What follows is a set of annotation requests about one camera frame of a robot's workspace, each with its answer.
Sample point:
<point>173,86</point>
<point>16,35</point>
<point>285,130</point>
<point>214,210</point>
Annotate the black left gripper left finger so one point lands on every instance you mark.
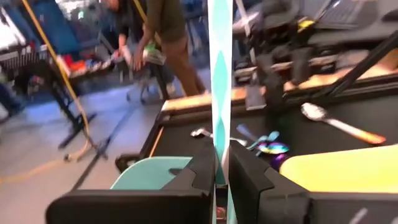
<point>186,205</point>

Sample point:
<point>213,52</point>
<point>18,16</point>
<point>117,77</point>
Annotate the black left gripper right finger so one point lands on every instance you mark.
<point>280,205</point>

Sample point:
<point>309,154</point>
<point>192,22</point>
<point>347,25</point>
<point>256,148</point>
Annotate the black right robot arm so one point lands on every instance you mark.
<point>280,12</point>

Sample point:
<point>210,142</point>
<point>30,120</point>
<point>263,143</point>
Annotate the black table edge bracket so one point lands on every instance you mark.
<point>124,161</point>

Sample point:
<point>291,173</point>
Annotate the teal plastic bin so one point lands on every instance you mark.
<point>146,174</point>

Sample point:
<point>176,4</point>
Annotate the green white packet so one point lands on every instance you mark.
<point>154,54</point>

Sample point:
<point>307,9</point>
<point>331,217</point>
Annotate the person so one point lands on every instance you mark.
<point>174,37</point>

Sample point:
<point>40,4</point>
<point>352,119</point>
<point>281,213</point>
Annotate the person's hand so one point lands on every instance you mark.
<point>137,59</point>

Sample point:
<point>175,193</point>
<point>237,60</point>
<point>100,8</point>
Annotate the yellow plastic bin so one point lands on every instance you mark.
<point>342,171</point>

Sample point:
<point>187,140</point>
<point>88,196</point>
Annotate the blue background panel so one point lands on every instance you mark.
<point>53,25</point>

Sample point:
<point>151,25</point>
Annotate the person leg and shoe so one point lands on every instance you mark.
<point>124,18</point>

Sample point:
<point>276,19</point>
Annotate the black floor stand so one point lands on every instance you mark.
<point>70,118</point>

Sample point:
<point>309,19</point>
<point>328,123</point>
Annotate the iridescent rainbow spoon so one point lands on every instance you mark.
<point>273,148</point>
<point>277,161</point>

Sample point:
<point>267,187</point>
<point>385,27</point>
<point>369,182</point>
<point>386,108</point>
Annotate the cluttered background workbench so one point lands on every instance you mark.
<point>37,62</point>

